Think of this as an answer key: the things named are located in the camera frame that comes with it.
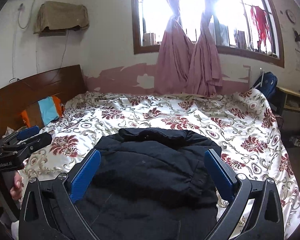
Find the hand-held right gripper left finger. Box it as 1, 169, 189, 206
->
18, 149, 102, 240

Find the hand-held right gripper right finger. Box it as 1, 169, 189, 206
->
204, 149, 285, 240

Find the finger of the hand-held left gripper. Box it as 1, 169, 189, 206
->
2, 132, 52, 155
1, 126, 40, 145

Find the dark navy padded jacket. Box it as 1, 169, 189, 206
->
50, 127, 222, 240

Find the person's left hand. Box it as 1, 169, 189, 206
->
9, 171, 23, 200

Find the orange brown blue striped pillow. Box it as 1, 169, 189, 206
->
20, 95, 65, 128

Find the wooden bed headboard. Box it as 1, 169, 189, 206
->
0, 64, 87, 135

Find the floral printed blanket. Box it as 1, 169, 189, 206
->
5, 87, 300, 240

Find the blue backpack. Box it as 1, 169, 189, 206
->
252, 72, 278, 98

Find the wooden desk with shelves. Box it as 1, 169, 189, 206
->
275, 86, 300, 135

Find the pink curtain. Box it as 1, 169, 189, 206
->
186, 0, 223, 96
156, 0, 195, 94

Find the tan cloth covered box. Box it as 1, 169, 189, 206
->
34, 1, 90, 34

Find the red hanging cloth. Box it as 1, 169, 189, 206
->
250, 5, 272, 47

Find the wooden framed window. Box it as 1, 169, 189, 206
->
131, 0, 285, 68

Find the thin black cable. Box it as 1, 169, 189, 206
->
10, 30, 69, 83

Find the small wooden wall shelf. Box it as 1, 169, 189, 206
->
39, 29, 67, 36

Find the white looped cable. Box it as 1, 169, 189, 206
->
17, 3, 32, 29

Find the round wall clock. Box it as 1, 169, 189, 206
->
285, 9, 297, 22

